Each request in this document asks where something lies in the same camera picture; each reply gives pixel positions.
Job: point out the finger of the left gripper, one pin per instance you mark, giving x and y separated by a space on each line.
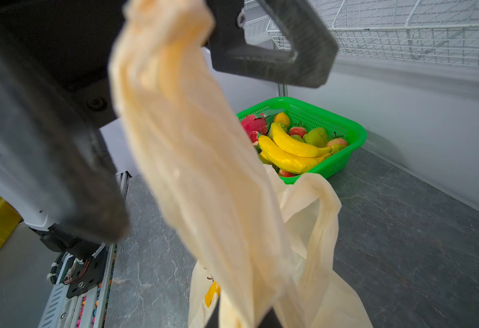
307 64
56 153

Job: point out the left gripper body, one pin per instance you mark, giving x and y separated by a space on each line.
67 42

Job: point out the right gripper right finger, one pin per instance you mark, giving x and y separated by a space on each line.
270 320

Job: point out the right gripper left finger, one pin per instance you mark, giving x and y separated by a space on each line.
213 321

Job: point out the beige plastic bag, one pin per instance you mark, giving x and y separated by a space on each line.
258 243

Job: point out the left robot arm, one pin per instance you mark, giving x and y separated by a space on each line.
31 209

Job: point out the green plastic basket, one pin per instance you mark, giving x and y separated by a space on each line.
311 116

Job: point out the pink dragon fruit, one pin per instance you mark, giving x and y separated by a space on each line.
255 125

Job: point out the yellow banana bunch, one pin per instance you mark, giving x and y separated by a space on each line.
289 154

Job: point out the aluminium front rail frame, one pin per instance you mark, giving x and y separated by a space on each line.
79 297

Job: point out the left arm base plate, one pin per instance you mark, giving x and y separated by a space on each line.
79 276

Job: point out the white wire shelf rack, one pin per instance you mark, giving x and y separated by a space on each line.
440 32

